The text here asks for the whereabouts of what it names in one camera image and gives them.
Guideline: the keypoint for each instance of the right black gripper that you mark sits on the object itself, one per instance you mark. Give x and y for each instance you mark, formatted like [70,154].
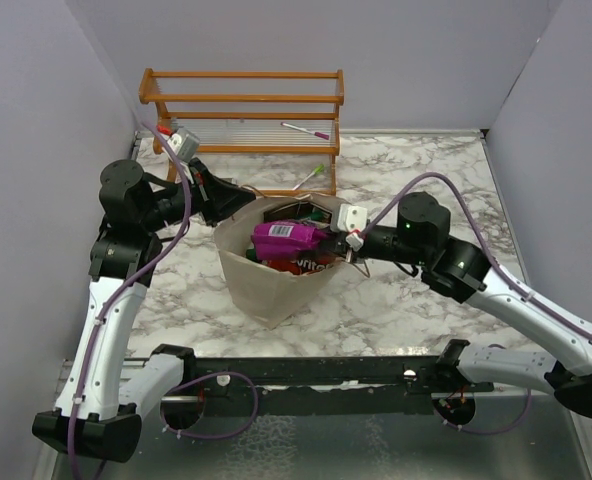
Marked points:
[336,243]

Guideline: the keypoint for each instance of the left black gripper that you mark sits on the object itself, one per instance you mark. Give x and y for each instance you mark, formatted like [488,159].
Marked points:
[215,197]

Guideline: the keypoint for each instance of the red Doritos bag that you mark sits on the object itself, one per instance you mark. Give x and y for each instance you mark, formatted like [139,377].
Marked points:
[301,266]

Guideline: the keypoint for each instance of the purple snack bag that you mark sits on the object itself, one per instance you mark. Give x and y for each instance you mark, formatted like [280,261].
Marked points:
[285,240]

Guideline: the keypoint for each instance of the beige paper bag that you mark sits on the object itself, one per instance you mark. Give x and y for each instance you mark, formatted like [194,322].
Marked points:
[267,295]

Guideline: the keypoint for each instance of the green snack bag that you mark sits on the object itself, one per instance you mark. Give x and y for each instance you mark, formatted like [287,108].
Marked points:
[251,255]

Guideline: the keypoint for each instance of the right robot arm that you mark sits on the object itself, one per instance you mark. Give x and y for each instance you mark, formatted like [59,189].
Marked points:
[461,271]

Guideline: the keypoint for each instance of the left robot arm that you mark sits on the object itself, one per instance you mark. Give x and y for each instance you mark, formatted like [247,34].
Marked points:
[97,415]

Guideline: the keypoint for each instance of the wooden two-tier shelf rack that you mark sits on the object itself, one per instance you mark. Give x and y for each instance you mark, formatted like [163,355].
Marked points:
[240,112]

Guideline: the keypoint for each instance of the green capped white marker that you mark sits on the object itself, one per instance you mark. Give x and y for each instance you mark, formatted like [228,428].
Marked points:
[316,171]

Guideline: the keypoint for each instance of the pink capped white marker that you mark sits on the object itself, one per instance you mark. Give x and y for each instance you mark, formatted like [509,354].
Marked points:
[307,131]

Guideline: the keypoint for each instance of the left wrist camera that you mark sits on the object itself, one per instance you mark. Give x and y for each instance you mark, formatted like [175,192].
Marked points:
[184,143]

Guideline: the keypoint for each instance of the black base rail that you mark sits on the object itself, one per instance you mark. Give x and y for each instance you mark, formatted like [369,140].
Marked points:
[307,386]

